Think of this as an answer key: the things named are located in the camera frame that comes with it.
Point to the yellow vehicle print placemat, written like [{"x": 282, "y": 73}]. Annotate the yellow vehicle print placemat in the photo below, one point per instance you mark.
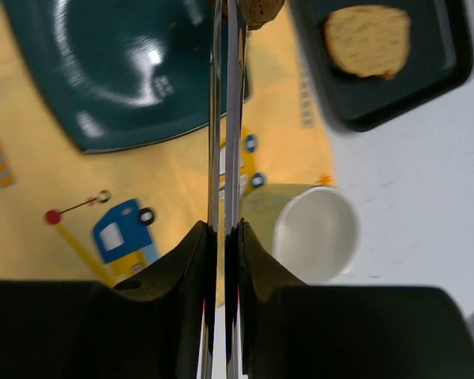
[{"x": 56, "y": 193}]

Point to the brown chocolate muffin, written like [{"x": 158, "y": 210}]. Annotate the brown chocolate muffin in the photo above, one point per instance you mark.
[{"x": 252, "y": 14}]

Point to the metal tongs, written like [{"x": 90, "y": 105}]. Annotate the metal tongs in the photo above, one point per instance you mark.
[{"x": 227, "y": 87}]

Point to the teal square plate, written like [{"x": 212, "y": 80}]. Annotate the teal square plate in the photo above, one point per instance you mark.
[{"x": 118, "y": 74}]

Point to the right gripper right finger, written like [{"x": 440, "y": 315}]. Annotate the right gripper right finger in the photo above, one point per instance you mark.
[{"x": 290, "y": 329}]

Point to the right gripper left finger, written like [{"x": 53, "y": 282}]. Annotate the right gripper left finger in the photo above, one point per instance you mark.
[{"x": 148, "y": 326}]

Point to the bread slice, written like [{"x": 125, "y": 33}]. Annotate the bread slice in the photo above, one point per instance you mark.
[{"x": 368, "y": 40}]

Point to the black baking tray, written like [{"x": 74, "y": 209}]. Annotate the black baking tray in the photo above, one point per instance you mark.
[{"x": 440, "y": 60}]

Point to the pale green mug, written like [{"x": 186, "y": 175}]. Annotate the pale green mug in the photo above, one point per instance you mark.
[{"x": 313, "y": 231}]

